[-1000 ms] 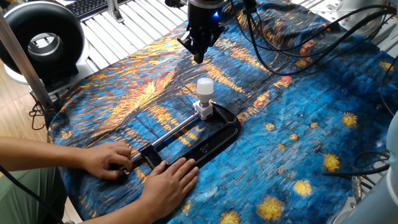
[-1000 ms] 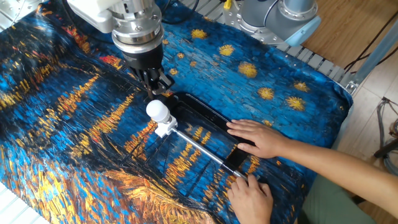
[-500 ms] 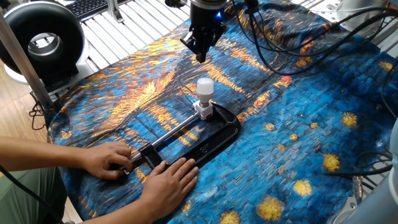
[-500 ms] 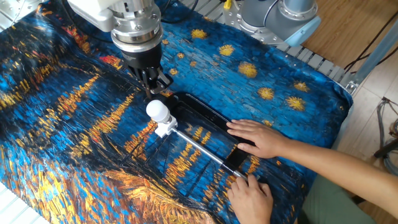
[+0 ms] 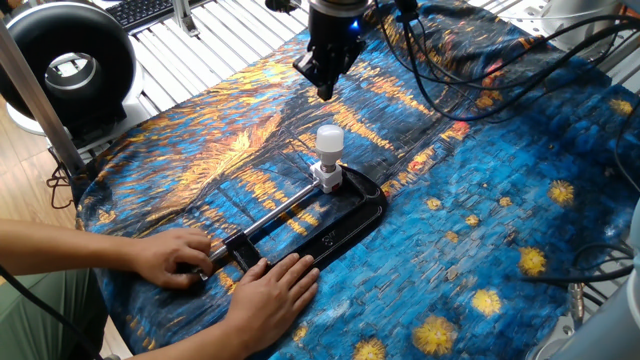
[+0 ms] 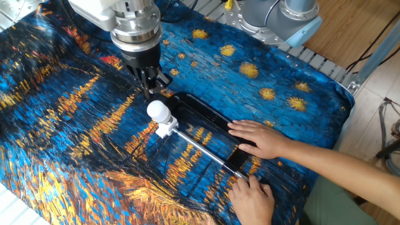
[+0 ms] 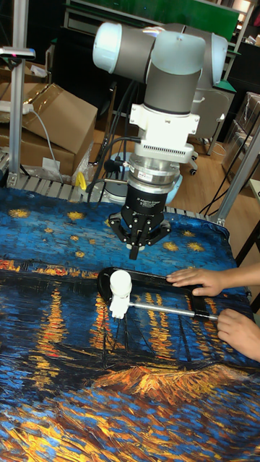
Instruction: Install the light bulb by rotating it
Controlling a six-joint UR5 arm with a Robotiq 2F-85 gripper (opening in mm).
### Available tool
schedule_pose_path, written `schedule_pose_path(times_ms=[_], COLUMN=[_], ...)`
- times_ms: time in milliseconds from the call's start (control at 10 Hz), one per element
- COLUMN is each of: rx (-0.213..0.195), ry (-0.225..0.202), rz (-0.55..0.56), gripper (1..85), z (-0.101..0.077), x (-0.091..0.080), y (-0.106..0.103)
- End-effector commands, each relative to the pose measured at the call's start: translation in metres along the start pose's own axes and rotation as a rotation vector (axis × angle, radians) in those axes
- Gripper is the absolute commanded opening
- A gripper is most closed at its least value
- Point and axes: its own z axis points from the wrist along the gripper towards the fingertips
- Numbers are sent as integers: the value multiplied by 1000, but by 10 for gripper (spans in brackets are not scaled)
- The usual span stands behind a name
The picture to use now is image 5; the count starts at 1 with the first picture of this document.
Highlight starry night painting cloth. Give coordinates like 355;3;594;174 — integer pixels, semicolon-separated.
74;0;640;360

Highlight black hanging cable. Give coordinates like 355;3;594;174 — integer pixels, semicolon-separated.
0;263;104;360

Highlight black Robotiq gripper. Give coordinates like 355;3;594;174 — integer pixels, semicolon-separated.
292;0;370;102

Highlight person's left forearm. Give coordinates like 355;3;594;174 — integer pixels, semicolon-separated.
0;218;144;279

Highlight black ring shaped device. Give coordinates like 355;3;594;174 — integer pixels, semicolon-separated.
0;2;139;139

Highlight black looped cable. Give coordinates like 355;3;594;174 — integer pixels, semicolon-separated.
45;147;76;211

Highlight black cable with metal plug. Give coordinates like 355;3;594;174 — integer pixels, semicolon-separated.
519;242;640;329

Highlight person's left hand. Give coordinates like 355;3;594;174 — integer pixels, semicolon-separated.
130;227;216;292

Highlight black C-clamp with silver screw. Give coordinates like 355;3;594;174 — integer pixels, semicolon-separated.
177;164;390;282

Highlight green trousers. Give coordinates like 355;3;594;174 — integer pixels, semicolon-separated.
0;267;109;360

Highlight white light bulb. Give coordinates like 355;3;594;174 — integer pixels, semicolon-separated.
314;124;346;174

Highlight person's right hand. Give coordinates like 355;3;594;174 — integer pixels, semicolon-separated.
223;252;322;352

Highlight white device base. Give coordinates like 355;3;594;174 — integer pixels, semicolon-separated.
4;59;147;151

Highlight small aluminium bracket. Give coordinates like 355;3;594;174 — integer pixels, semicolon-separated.
171;0;201;38

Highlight aluminium frame post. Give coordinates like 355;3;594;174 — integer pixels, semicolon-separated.
0;19;87;176

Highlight black computer keyboard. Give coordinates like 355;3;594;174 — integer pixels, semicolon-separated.
104;0;214;32

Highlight person's right forearm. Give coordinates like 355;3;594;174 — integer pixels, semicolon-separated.
127;319;241;360

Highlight white lamp socket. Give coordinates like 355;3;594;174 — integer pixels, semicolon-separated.
309;160;346;195

